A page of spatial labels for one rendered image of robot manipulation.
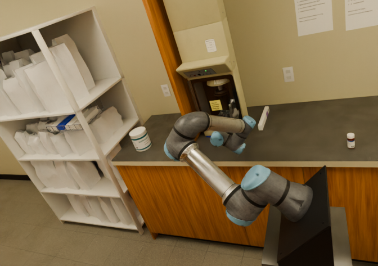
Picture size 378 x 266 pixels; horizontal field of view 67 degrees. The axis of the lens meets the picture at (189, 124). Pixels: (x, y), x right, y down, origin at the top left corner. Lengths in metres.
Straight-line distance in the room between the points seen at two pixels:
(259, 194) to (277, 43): 1.29
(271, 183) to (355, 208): 0.92
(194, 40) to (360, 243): 1.63
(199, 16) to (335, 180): 1.21
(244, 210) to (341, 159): 0.71
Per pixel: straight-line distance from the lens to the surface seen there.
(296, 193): 1.16
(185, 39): 1.84
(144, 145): 2.20
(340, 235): 1.37
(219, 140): 1.58
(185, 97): 1.99
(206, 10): 1.75
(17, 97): 2.78
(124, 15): 2.52
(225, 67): 1.73
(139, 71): 2.63
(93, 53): 2.83
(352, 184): 1.85
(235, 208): 1.21
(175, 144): 1.31
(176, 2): 1.81
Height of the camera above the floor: 2.00
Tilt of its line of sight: 27 degrees down
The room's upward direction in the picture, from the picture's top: 19 degrees counter-clockwise
